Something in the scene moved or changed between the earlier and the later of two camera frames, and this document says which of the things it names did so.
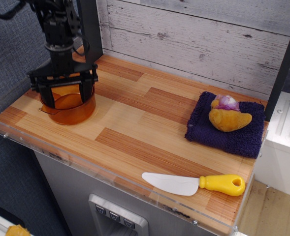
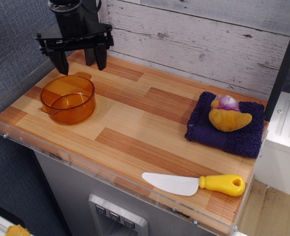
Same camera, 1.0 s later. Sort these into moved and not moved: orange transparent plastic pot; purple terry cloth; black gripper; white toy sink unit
Moved: black gripper
Not moved: white toy sink unit; orange transparent plastic pot; purple terry cloth
